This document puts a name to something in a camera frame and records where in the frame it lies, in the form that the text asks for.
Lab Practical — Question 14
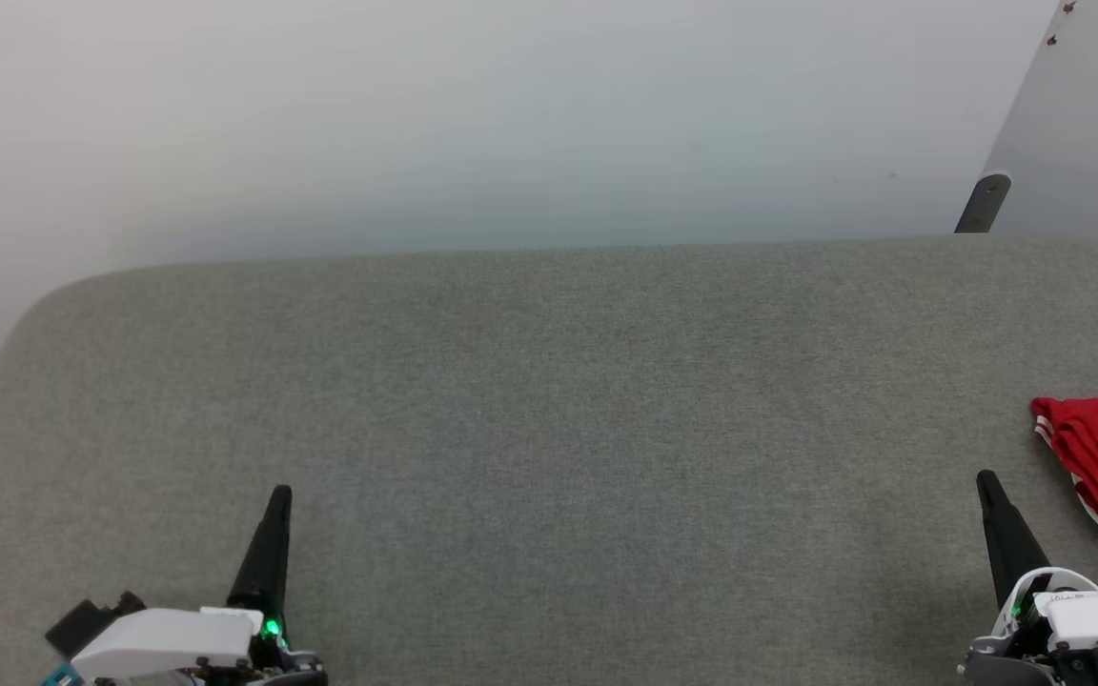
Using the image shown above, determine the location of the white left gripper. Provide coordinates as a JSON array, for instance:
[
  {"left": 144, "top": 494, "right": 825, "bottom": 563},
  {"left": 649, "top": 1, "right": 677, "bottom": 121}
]
[{"left": 72, "top": 485, "right": 326, "bottom": 686}]

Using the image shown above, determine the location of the white board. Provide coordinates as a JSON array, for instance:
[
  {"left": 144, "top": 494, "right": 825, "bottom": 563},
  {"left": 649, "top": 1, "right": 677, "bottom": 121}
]
[{"left": 983, "top": 0, "right": 1098, "bottom": 249}]

